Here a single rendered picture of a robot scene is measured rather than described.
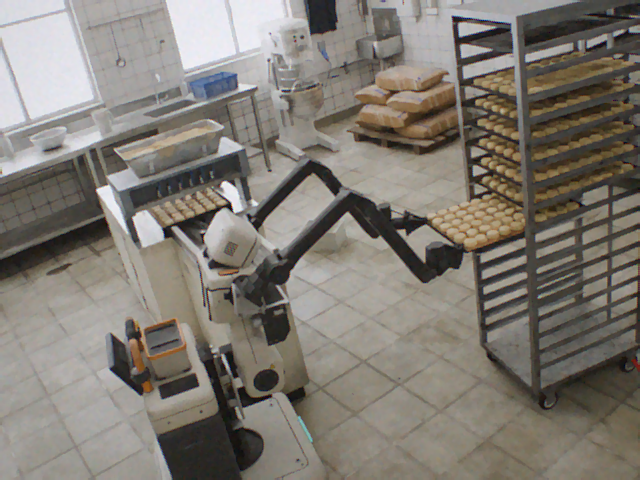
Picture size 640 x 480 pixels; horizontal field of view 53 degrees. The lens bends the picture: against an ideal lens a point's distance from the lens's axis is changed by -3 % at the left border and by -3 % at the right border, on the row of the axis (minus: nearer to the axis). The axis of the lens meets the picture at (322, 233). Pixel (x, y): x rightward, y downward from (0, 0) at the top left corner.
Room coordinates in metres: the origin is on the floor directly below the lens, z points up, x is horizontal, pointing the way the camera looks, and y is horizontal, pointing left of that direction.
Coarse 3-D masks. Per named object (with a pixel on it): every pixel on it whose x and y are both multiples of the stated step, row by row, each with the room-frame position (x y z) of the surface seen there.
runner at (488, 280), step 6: (582, 240) 2.90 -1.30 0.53; (570, 246) 2.88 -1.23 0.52; (576, 246) 2.89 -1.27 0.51; (552, 252) 2.85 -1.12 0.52; (558, 252) 2.86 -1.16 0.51; (540, 258) 2.83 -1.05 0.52; (522, 264) 2.80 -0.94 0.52; (504, 270) 2.78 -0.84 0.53; (510, 270) 2.78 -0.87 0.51; (516, 270) 2.79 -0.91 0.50; (522, 270) 2.79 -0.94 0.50; (486, 276) 2.75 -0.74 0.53; (492, 276) 2.76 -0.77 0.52; (498, 276) 2.77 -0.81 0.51; (504, 276) 2.77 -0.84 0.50; (480, 282) 2.74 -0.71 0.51; (486, 282) 2.74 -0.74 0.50; (492, 282) 2.73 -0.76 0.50
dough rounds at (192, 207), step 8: (200, 192) 3.71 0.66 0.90; (208, 192) 3.63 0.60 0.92; (176, 200) 3.60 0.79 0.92; (192, 200) 3.55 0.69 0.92; (200, 200) 3.54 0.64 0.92; (208, 200) 3.52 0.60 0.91; (216, 200) 3.47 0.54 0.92; (224, 200) 3.47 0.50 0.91; (152, 208) 3.56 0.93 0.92; (160, 208) 3.55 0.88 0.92; (168, 208) 3.50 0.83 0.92; (176, 208) 3.53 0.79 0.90; (184, 208) 3.45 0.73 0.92; (192, 208) 3.46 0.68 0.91; (200, 208) 3.40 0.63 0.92; (208, 208) 3.39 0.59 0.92; (160, 216) 3.41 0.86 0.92; (168, 216) 3.40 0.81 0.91; (176, 216) 3.36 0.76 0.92; (184, 216) 3.38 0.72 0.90; (192, 216) 3.34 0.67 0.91; (160, 224) 3.33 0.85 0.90; (168, 224) 3.29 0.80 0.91
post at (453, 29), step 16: (448, 16) 2.76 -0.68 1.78; (464, 96) 2.74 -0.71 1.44; (464, 112) 2.74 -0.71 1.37; (464, 128) 2.74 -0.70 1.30; (464, 160) 2.75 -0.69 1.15; (464, 176) 2.76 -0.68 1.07; (480, 272) 2.74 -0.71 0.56; (480, 288) 2.74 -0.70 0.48; (480, 304) 2.74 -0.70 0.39; (480, 320) 2.74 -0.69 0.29; (480, 336) 2.75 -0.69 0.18
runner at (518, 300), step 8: (560, 280) 2.86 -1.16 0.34; (568, 280) 2.88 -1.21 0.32; (576, 280) 2.87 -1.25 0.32; (544, 288) 2.84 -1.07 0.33; (552, 288) 2.84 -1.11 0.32; (560, 288) 2.83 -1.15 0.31; (520, 296) 2.80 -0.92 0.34; (504, 304) 2.77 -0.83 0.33; (512, 304) 2.78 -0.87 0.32; (520, 304) 2.77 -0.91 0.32; (480, 312) 2.73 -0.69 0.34; (488, 312) 2.75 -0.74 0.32; (496, 312) 2.74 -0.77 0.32
